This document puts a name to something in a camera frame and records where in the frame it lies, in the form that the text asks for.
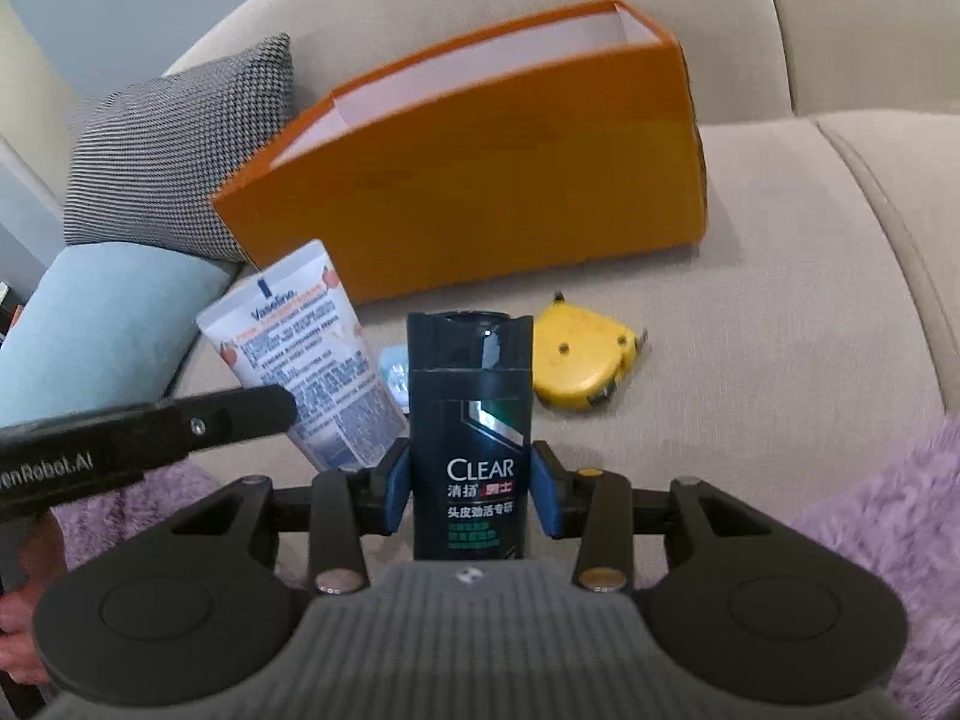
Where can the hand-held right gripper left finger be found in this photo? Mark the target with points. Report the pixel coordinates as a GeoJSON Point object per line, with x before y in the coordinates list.
{"type": "Point", "coordinates": [397, 491]}

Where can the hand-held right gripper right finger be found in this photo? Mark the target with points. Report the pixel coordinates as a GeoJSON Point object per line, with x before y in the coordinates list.
{"type": "Point", "coordinates": [544, 495]}

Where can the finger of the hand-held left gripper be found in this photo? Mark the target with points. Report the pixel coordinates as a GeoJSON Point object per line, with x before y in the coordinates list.
{"type": "Point", "coordinates": [225, 420]}

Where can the dark shampoo bottle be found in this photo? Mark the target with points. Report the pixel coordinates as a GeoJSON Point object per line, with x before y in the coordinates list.
{"type": "Point", "coordinates": [469, 420]}

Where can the small blue white container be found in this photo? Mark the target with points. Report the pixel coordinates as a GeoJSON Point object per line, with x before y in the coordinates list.
{"type": "Point", "coordinates": [391, 375]}

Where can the white lotion tube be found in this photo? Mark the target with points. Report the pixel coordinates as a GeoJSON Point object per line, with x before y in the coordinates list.
{"type": "Point", "coordinates": [300, 330]}

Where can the orange cardboard box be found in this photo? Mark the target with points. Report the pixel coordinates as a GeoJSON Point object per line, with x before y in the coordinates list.
{"type": "Point", "coordinates": [465, 180]}

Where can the person's left hand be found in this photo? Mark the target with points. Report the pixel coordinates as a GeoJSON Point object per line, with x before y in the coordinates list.
{"type": "Point", "coordinates": [19, 637]}

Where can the yellow tape measure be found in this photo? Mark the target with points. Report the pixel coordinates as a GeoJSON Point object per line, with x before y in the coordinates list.
{"type": "Point", "coordinates": [574, 360]}

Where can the light blue pillow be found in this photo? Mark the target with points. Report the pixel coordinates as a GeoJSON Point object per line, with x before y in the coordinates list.
{"type": "Point", "coordinates": [97, 322]}

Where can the grey houndstooth pillow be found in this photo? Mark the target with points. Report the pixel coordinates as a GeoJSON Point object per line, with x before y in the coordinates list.
{"type": "Point", "coordinates": [172, 150]}

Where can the beige sofa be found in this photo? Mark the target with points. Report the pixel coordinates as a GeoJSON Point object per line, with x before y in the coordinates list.
{"type": "Point", "coordinates": [787, 315]}

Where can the purple fuzzy blanket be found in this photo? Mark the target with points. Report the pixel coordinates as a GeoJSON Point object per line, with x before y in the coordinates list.
{"type": "Point", "coordinates": [885, 540]}

